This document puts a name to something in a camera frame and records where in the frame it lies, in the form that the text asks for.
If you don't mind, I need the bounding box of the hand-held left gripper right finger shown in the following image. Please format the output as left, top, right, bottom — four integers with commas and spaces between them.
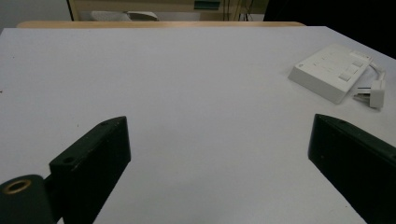
307, 113, 396, 224

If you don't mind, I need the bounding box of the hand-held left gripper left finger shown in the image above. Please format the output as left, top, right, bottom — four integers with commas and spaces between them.
49, 116, 132, 224

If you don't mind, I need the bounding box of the white power plug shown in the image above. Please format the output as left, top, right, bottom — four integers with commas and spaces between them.
352, 79, 387, 109

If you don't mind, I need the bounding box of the white power strip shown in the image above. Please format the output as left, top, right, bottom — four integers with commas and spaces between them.
288, 43, 375, 105

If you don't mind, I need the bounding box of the grey chair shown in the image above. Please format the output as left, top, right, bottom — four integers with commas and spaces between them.
90, 10, 160, 22

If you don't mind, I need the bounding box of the green label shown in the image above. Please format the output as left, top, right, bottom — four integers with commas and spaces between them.
193, 0, 221, 10

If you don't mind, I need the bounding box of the white power cable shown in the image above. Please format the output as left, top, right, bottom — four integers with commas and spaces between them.
369, 62, 387, 82

